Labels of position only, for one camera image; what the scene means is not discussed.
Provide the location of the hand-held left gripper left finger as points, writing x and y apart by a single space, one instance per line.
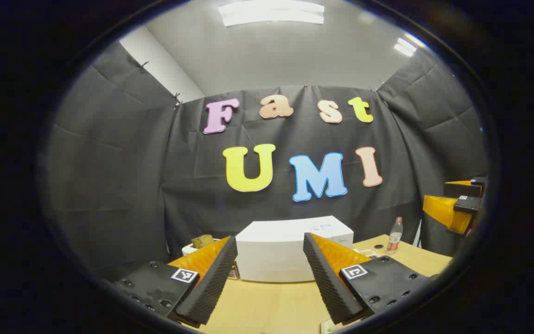
211 278

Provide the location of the white toaster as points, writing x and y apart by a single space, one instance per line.
189 249

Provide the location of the clear bottle with red label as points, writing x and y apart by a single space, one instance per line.
394 239

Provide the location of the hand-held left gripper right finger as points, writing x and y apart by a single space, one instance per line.
327 283

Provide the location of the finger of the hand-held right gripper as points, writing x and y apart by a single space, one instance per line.
441 209
464 189

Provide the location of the large ceiling light panel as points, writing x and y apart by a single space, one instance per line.
271 13

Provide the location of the white microwave oven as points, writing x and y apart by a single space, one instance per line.
276 253

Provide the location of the black backdrop cloth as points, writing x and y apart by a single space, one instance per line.
123 176

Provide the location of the brown toast slice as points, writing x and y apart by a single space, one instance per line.
202 241

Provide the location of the small ceiling light panel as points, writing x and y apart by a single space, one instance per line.
406 46

